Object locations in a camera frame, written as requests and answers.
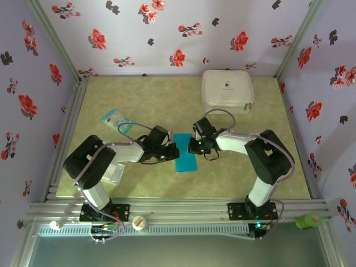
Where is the teal cloth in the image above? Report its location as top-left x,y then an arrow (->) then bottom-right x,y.
172,132 -> 198,173

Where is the white zippered pouch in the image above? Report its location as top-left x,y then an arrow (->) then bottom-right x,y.
201,69 -> 255,115

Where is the light blue snack packet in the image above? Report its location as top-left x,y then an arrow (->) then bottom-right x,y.
100,108 -> 136,136

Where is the clear plastic box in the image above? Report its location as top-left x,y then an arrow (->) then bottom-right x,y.
101,162 -> 125,186

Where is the white round cap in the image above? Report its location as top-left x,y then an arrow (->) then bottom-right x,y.
131,216 -> 148,231

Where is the green plastic bottle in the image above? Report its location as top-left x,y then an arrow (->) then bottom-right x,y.
294,212 -> 324,230

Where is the thin black cable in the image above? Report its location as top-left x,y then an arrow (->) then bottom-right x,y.
202,150 -> 220,162
139,157 -> 165,166

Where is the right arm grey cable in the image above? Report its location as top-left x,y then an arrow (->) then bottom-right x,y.
201,108 -> 295,240

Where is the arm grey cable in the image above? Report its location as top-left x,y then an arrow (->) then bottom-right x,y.
201,108 -> 295,240
72,122 -> 154,243

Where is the left arm grey cable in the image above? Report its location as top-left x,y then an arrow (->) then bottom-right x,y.
72,122 -> 154,243

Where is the long aluminium frame rail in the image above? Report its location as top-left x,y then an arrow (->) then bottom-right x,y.
27,197 -> 333,223

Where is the grey slotted cable duct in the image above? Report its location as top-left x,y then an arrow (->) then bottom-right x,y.
37,224 -> 250,238

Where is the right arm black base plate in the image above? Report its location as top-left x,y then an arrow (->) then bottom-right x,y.
227,202 -> 279,220

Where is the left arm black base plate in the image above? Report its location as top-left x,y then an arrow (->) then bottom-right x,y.
80,204 -> 131,223

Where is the aluminium side rail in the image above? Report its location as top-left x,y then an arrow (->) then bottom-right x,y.
40,76 -> 90,202

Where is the aluminium corner post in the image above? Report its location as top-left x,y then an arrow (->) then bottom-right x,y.
26,0 -> 84,81
274,0 -> 326,78

